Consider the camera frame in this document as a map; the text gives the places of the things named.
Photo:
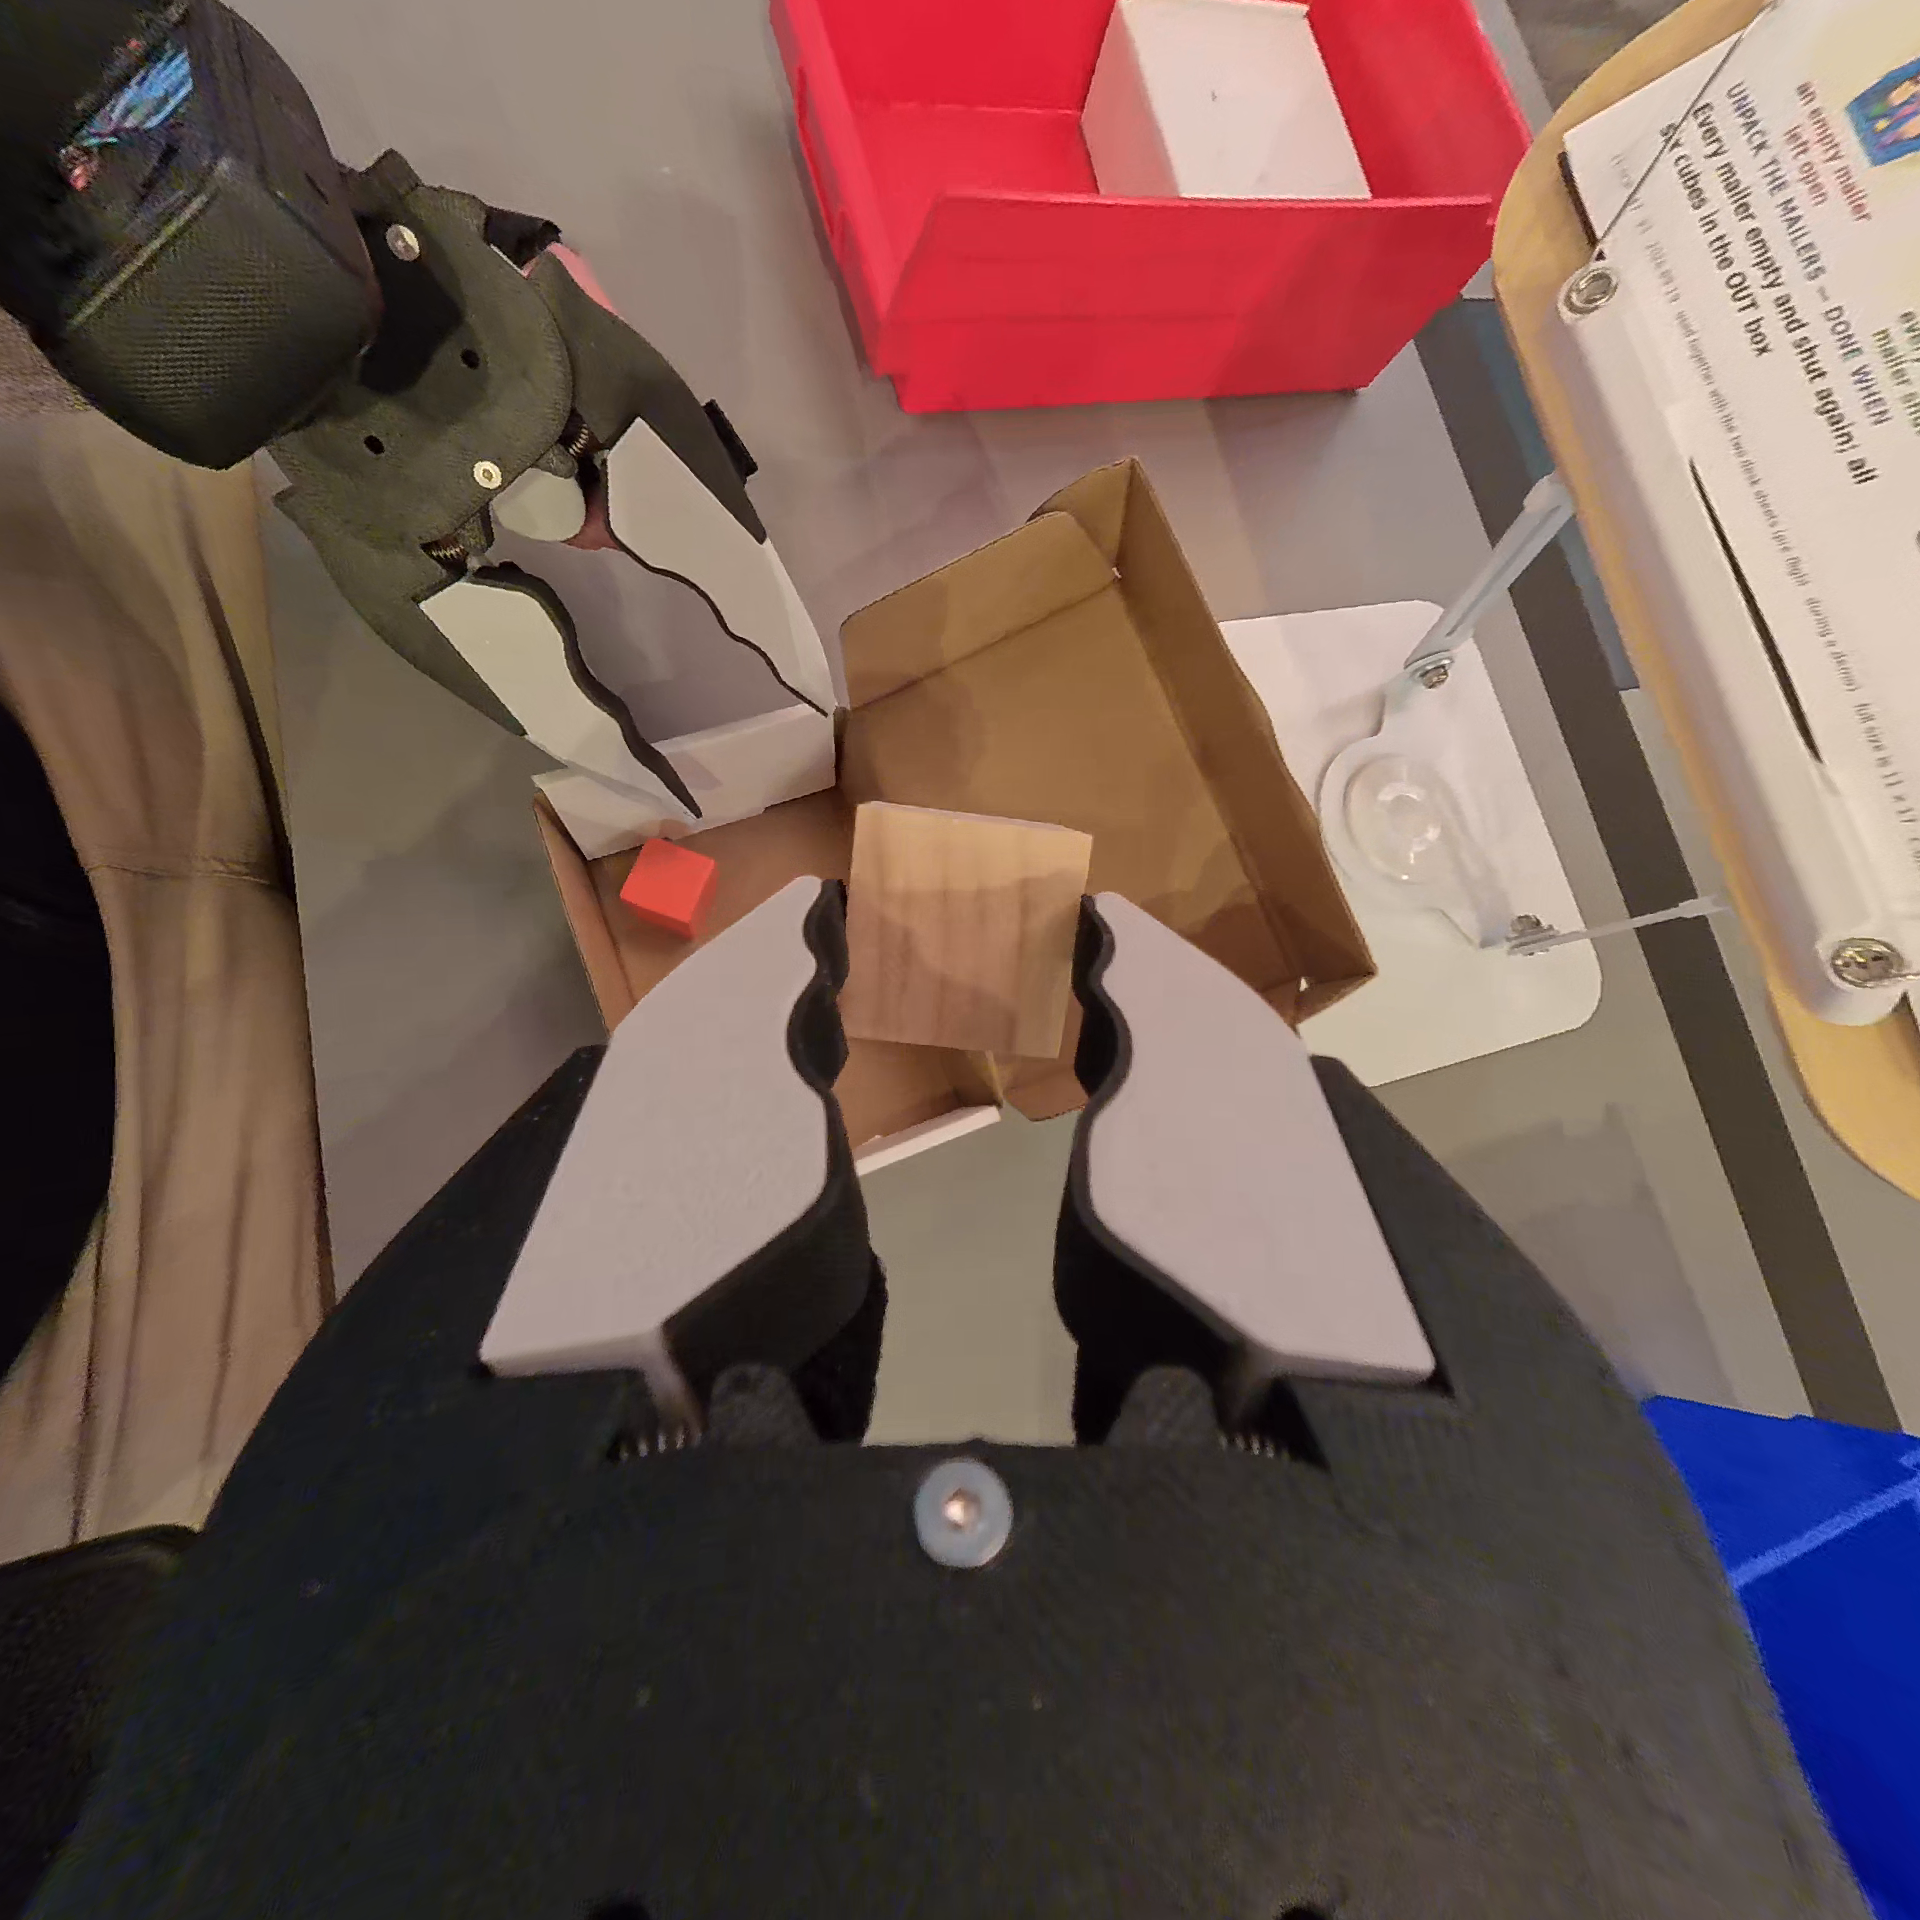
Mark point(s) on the beige cloth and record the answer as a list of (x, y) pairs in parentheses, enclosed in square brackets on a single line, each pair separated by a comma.
[(165, 901)]

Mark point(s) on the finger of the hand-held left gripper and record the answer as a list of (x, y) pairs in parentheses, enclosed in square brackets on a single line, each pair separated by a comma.
[(517, 661), (706, 556)]

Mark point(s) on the red cube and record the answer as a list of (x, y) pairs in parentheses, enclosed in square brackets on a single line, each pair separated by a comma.
[(669, 889)]

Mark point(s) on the white box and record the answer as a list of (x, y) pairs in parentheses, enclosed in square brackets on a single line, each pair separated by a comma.
[(1223, 107)]

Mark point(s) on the round wooden board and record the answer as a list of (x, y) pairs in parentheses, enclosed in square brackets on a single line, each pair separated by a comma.
[(1846, 1097)]

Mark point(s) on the blue plastic bin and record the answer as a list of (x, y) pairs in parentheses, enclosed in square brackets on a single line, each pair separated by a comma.
[(1822, 1622)]

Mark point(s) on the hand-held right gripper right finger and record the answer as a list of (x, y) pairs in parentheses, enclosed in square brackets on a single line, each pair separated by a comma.
[(1254, 1171)]

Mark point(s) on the white printed instruction sheet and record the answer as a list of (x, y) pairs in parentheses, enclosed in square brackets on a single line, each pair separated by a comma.
[(1741, 452)]

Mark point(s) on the red plastic bin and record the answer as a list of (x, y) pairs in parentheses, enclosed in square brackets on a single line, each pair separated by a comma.
[(1171, 284)]

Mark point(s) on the cardboard mailer box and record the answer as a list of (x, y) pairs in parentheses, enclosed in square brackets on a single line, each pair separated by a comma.
[(1050, 722)]

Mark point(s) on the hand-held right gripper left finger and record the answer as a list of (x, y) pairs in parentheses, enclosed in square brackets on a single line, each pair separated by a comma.
[(675, 1155)]

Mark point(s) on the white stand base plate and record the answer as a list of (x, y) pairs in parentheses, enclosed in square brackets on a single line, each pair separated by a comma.
[(1501, 991)]

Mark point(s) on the wooden cube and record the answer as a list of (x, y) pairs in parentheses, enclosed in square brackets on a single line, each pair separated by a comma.
[(962, 931)]

